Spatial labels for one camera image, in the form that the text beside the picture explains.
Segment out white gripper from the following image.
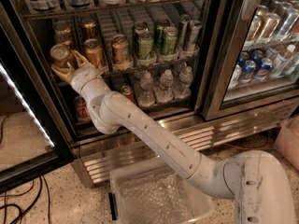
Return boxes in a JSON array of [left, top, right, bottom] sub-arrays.
[[51, 49, 105, 95]]

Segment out orange can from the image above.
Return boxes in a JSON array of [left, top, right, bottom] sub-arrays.
[[111, 34, 130, 64], [54, 21, 75, 49], [81, 18, 97, 40], [50, 44, 78, 68], [83, 38, 106, 70]]

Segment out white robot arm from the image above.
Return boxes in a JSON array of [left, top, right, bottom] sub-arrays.
[[50, 46, 297, 224]]

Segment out red can front left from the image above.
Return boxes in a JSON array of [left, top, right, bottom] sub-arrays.
[[74, 96, 91, 122]]

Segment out red can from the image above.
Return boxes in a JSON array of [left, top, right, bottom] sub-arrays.
[[120, 85, 135, 103], [74, 96, 91, 122]]

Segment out red can front right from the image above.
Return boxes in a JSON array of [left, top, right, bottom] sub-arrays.
[[120, 85, 135, 103]]

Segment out green can front left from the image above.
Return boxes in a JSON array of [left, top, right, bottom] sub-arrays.
[[137, 31, 153, 60]]

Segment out green can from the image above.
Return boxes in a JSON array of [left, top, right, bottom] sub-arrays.
[[132, 21, 149, 53], [137, 31, 153, 60], [160, 26, 178, 55], [154, 19, 170, 48]]

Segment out green can back left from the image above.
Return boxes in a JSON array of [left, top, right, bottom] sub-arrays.
[[132, 21, 149, 53]]

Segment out open glass fridge door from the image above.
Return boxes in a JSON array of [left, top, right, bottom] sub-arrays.
[[0, 31, 73, 193]]

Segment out green can back right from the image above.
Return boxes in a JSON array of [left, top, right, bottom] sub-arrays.
[[154, 19, 170, 48]]

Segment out water bottle middle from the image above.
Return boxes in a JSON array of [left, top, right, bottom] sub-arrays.
[[154, 69, 174, 104]]

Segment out water bottle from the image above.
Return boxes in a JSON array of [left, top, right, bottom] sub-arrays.
[[154, 69, 174, 104], [174, 66, 193, 99], [137, 72, 155, 107]]

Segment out green can front right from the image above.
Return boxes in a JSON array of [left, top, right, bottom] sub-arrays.
[[160, 26, 178, 55]]

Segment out silver slim can back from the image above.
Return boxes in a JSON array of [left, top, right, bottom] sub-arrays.
[[178, 14, 192, 47]]

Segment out silver slim can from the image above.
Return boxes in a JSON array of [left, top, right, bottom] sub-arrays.
[[178, 14, 192, 47], [183, 21, 203, 51]]

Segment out silver slim can front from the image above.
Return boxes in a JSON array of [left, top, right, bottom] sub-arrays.
[[183, 21, 203, 51]]

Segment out stainless steel fridge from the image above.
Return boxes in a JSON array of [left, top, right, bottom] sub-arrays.
[[1, 0, 298, 190]]

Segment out blue pepsi can left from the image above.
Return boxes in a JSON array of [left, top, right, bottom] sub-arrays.
[[239, 60, 256, 83]]

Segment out blue pepsi can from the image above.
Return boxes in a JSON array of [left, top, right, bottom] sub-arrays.
[[254, 58, 273, 81], [239, 60, 256, 83]]

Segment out closed glass fridge door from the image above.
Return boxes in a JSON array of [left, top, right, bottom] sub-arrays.
[[203, 0, 299, 120]]

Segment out blue pepsi can right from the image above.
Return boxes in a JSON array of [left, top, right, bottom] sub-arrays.
[[254, 58, 273, 81]]

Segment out water bottle left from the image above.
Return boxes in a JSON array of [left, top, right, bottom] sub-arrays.
[[137, 72, 155, 107]]

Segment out water bottle right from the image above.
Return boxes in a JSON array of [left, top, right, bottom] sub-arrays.
[[174, 66, 193, 99]]

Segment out clear plastic bin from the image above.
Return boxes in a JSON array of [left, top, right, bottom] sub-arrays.
[[110, 158, 214, 224]]

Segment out pink plastic tub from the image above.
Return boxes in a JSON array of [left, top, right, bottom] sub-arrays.
[[274, 117, 299, 171]]

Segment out black floor cables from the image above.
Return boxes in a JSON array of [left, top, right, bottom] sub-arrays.
[[0, 175, 52, 224]]

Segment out orange cable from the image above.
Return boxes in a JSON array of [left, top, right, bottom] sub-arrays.
[[223, 131, 271, 151]]

